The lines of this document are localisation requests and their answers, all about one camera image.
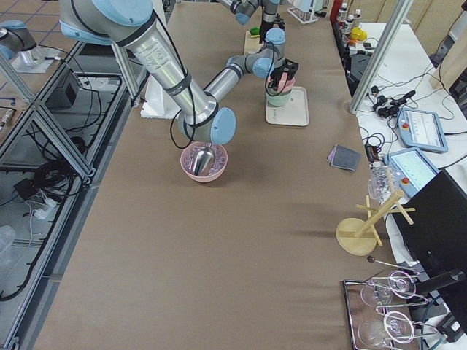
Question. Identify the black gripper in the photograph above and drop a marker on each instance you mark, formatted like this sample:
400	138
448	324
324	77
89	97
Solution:
279	75
265	28

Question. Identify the small pink bowl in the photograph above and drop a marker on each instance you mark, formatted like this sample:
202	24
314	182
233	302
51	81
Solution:
289	85

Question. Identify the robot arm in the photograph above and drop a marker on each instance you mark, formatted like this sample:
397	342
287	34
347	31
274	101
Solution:
244	10
136	26

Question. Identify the large pink bowl with ice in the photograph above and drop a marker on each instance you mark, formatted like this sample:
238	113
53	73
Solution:
214	170

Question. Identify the green toy lime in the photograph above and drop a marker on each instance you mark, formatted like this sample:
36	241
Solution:
254	31

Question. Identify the green stacked bowls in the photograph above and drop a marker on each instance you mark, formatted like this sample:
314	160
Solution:
278	100

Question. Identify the bamboo cutting board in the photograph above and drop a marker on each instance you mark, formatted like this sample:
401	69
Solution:
251	43

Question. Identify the cream rectangular serving tray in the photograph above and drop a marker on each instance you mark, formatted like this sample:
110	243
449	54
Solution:
295	112

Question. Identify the cup rack with pastel cups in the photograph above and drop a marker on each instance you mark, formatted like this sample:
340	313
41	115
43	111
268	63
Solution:
305	11

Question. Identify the grey folded cloth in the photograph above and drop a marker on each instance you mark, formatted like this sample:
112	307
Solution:
344	158

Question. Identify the metal ice scoop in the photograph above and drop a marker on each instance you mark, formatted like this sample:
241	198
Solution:
203	161

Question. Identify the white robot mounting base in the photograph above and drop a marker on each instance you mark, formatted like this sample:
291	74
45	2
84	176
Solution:
157	103

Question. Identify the blue teach pendant tablet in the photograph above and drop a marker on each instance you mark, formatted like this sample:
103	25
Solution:
422	129

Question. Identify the wooden mug tree stand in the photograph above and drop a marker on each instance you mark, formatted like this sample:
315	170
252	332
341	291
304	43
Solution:
360	237

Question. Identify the black monitor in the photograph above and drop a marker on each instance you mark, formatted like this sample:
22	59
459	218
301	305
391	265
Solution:
437	238

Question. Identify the wine glass rack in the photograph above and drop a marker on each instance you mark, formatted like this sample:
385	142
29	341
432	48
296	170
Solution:
378	309

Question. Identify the aluminium frame post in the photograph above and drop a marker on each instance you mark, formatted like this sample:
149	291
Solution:
388	35

